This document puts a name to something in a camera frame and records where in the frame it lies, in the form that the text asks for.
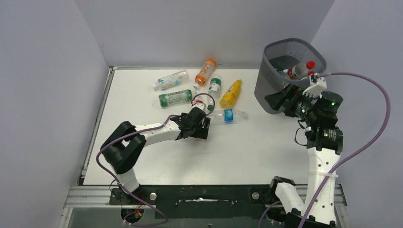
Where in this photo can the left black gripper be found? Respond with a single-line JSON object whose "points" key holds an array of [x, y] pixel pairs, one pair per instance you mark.
{"points": [[201, 131]]}

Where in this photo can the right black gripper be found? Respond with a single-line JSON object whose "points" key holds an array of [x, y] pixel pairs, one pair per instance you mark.
{"points": [[277, 99]]}

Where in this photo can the red label water bottle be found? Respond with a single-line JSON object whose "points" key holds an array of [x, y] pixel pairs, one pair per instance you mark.
{"points": [[199, 102]]}

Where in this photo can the green label tea bottle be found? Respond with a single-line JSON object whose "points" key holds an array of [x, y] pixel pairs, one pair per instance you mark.
{"points": [[176, 98]]}

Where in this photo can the red label bottle red cap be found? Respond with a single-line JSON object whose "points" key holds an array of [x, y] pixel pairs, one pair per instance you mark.
{"points": [[301, 70]]}

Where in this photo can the yellow juice bottle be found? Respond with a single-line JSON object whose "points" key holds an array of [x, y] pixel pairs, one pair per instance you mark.
{"points": [[231, 95]]}

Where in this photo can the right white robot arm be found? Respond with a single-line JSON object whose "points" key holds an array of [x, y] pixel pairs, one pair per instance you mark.
{"points": [[324, 146]]}

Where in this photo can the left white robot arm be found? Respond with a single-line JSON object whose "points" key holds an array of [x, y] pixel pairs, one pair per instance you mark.
{"points": [[121, 151]]}

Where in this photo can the grey mesh waste bin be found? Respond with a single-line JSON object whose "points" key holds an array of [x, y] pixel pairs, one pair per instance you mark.
{"points": [[281, 55]]}

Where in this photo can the clear bottle green label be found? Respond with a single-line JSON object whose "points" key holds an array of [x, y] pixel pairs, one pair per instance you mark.
{"points": [[215, 86]]}

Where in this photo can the orange drink bottle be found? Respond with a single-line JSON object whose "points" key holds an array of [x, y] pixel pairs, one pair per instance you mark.
{"points": [[204, 74]]}

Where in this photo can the clear bottle blue white label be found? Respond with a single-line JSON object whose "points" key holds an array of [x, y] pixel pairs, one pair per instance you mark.
{"points": [[172, 80]]}

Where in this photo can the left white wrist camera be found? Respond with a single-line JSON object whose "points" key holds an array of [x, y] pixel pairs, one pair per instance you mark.
{"points": [[197, 110]]}

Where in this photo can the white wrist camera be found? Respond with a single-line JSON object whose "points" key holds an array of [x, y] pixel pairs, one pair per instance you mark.
{"points": [[197, 110], [317, 86]]}

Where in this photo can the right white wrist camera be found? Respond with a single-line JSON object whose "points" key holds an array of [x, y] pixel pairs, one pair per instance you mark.
{"points": [[317, 86]]}

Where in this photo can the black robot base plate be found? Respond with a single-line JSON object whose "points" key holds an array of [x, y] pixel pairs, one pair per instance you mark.
{"points": [[198, 201]]}

